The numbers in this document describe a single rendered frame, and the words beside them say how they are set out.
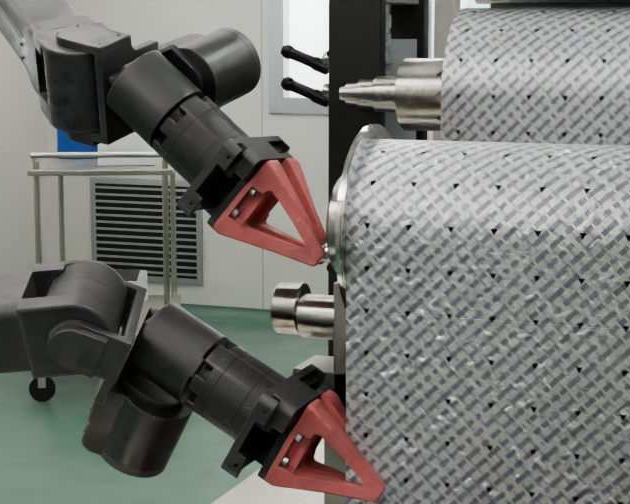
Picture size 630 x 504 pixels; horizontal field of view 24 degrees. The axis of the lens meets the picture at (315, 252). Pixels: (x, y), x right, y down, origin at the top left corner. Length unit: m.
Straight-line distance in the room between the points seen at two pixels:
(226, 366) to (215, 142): 0.17
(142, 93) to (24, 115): 6.29
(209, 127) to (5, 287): 0.19
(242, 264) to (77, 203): 0.95
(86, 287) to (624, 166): 0.38
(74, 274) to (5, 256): 6.22
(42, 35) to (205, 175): 0.20
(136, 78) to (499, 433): 0.37
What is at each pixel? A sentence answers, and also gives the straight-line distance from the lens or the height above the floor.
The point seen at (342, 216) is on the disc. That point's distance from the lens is 0.99.
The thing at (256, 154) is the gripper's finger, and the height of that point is 1.30.
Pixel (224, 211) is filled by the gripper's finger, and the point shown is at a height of 1.26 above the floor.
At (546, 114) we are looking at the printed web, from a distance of 1.20.
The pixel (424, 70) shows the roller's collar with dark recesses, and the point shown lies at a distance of 1.27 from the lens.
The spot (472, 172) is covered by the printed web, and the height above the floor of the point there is 1.30.
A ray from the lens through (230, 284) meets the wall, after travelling 7.20.
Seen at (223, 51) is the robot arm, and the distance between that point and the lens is 1.15.
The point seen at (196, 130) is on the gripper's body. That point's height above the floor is 1.32.
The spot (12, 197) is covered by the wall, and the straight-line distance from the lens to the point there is 7.30.
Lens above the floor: 1.39
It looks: 8 degrees down
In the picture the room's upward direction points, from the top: straight up
